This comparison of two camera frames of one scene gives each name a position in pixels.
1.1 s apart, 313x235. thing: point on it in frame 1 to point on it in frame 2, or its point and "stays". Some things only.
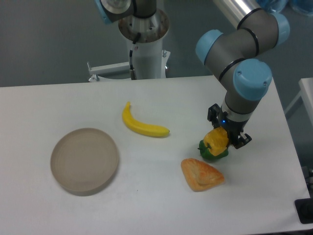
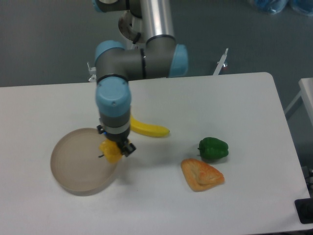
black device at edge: x=304 y=208 stays
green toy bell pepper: x=206 y=153 stays
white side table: x=305 y=86 stays
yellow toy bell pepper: x=216 y=140 to x=111 y=151
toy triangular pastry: x=200 y=176 stays
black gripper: x=233 y=128 to x=120 y=135
